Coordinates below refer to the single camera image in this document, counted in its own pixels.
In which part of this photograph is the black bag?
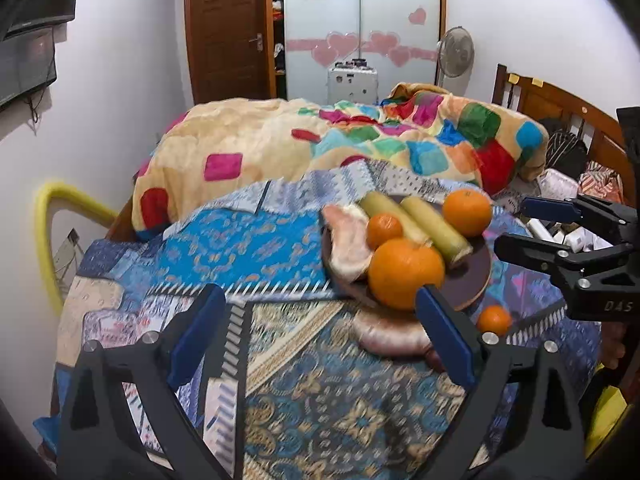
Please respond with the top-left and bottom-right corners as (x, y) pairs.
(542, 119), (590, 173)

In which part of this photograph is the peeled pomelo piece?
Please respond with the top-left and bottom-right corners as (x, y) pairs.
(320, 203), (373, 283)
(351, 308), (433, 356)

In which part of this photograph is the wooden headboard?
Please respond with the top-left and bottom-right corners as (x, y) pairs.
(491, 63), (636, 206)

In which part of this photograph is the yellow foam tube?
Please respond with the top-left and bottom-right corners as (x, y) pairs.
(34, 180), (121, 311)

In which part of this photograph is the small orange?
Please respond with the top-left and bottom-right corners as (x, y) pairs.
(476, 305), (513, 337)
(366, 213), (404, 250)

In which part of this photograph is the striped bag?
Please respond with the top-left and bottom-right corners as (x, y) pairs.
(580, 160), (623, 201)

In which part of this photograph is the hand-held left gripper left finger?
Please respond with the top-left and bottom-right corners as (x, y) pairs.
(56, 282), (246, 480)

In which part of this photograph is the white box appliance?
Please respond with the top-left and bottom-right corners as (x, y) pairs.
(327, 60), (379, 106)

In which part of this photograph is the standing fan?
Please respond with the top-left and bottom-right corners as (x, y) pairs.
(434, 26), (476, 91)

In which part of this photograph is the yellow plastic bag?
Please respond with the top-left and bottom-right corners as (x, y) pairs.
(584, 385), (628, 461)

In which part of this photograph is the yellow sugarcane piece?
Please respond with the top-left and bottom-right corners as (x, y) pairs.
(400, 195), (473, 264)
(359, 192), (431, 248)

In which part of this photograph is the blue patterned bed sheet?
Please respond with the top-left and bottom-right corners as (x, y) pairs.
(32, 157), (606, 480)

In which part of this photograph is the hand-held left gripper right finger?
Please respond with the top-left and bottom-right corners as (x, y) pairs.
(415, 284), (587, 480)

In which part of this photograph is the colourful patchwork blanket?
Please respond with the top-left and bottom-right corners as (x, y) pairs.
(131, 82), (550, 233)

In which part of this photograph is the small wall-mounted monitor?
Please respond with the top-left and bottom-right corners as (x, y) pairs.
(0, 25), (58, 108)

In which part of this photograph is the purple plate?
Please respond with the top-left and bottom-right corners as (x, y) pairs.
(320, 195), (493, 313)

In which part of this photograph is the large orange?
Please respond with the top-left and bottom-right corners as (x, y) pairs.
(367, 237), (446, 310)
(442, 188), (494, 237)

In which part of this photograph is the brown wooden door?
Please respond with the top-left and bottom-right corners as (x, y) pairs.
(184, 0), (278, 106)

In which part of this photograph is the pink patterned pouch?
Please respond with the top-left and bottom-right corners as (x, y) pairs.
(537, 167), (581, 201)

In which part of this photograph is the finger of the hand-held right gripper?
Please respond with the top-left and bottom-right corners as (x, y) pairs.
(520, 193), (630, 249)
(494, 232), (627, 287)

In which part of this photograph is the wooden wardrobe with heart stickers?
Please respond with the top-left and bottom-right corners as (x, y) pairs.
(165, 0), (448, 101)

